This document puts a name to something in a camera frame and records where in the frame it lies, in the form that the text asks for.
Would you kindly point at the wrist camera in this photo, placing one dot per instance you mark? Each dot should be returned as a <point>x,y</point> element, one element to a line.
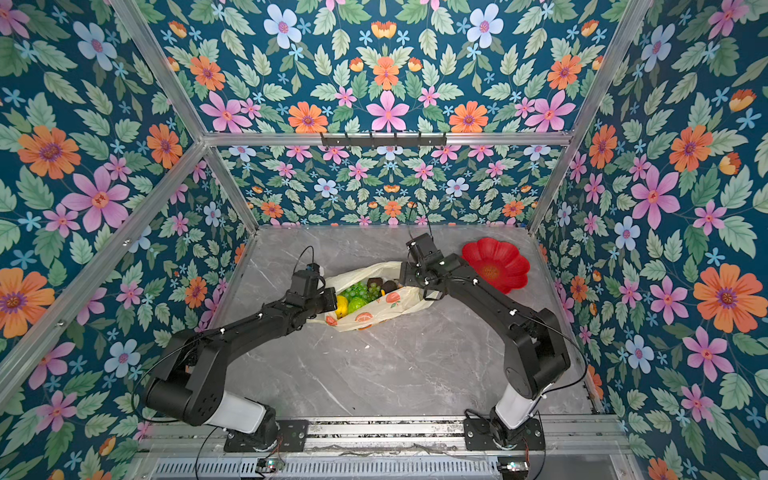
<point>423,251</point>
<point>308,282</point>

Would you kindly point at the green fake lime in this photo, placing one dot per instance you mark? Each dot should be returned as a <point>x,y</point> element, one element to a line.
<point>355,304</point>

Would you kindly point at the aluminium front rail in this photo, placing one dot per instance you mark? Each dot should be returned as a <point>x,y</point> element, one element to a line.
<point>400,435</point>

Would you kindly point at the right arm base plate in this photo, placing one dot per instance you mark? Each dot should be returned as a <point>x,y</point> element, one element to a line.
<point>482,435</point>

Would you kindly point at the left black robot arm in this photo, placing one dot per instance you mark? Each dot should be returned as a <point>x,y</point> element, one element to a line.
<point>189,382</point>

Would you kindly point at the white vent grille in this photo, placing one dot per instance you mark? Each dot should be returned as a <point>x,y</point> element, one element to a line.
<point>328,468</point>

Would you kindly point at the green fake grapes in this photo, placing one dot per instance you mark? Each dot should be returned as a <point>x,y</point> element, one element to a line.
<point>360,289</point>

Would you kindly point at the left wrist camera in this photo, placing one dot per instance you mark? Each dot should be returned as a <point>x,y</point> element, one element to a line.
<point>308,282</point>

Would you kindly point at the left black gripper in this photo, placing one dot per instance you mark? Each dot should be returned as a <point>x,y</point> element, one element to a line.
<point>330,295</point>

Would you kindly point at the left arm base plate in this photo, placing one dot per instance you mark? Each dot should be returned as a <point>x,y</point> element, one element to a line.
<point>272,436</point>

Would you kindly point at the yellow fake lemon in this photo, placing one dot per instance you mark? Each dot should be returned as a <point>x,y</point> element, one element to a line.
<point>342,307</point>

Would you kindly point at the black hook rail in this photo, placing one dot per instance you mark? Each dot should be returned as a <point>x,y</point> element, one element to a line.
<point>374,140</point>

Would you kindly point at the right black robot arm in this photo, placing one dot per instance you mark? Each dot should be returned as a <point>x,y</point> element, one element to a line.
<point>535,351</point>

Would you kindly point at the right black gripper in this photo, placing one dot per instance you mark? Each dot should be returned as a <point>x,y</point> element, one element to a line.
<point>407,274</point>

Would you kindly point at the red flower-shaped plastic plate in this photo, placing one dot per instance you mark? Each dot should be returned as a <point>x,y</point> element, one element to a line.
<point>500,263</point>

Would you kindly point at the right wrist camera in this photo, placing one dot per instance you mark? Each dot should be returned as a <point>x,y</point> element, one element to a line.
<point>423,251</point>

